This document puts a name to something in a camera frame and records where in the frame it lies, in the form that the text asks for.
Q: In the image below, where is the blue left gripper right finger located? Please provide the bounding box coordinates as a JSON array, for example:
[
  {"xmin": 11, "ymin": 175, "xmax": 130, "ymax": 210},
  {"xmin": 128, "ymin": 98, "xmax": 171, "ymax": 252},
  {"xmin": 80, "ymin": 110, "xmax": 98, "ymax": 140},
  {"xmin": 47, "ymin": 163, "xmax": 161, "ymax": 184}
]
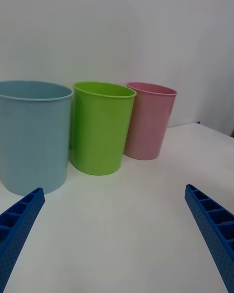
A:
[{"xmin": 184, "ymin": 184, "xmax": 234, "ymax": 293}]

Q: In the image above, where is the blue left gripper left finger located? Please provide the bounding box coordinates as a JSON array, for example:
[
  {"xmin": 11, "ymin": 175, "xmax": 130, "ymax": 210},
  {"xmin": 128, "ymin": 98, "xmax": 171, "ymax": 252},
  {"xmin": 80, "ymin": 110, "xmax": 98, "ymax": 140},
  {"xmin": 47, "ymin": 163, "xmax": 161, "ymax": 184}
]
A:
[{"xmin": 0, "ymin": 187, "xmax": 46, "ymax": 293}]

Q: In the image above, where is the pale blue plastic bin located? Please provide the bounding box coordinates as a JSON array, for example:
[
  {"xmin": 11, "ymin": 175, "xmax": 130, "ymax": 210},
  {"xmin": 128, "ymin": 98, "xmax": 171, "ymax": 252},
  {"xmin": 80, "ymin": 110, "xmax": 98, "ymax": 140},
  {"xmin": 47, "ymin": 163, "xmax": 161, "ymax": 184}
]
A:
[{"xmin": 0, "ymin": 80, "xmax": 74, "ymax": 196}]

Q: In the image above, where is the pink plastic bin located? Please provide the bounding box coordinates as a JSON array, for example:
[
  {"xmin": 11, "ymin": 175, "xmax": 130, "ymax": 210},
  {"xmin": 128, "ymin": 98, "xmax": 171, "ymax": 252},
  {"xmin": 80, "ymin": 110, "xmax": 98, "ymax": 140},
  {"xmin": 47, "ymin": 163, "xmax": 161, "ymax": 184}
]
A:
[{"xmin": 123, "ymin": 82, "xmax": 178, "ymax": 161}]

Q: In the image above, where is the green plastic bin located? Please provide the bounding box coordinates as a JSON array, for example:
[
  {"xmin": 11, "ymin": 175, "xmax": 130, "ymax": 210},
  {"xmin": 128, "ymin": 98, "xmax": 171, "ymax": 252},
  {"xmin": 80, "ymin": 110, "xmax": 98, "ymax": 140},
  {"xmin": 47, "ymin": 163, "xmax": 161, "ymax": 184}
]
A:
[{"xmin": 70, "ymin": 81, "xmax": 137, "ymax": 176}]

